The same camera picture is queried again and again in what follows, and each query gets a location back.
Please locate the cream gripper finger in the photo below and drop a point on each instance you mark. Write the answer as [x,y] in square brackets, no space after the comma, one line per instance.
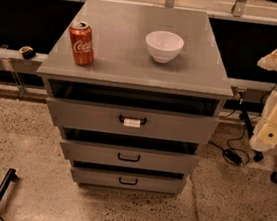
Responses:
[269,62]

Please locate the grey drawer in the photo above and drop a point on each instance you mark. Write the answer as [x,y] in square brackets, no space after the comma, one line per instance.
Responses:
[107,118]
[130,157]
[127,181]

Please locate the grey drawer cabinet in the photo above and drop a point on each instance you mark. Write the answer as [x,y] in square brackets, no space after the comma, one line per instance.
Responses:
[124,74]

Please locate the grey top drawer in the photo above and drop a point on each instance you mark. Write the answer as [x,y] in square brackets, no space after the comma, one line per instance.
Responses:
[107,118]

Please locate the grey bottom drawer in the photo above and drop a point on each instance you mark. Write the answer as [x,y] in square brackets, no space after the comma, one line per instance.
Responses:
[127,181]

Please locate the black stand pole right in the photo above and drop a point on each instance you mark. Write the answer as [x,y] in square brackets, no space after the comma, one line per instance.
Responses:
[258,156]

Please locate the white ceramic bowl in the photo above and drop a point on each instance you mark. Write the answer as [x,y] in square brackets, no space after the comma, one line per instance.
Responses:
[163,46]

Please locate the red Coca-Cola can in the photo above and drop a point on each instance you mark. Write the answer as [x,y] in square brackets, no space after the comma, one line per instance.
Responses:
[80,34]

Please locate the black yellow tape measure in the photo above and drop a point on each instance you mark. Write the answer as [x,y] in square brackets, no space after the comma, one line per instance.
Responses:
[27,52]

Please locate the metal rail frame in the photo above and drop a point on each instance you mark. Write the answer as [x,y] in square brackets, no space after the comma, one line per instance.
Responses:
[247,20]

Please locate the black power cable adapter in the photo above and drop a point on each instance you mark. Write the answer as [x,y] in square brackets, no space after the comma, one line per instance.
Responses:
[230,154]

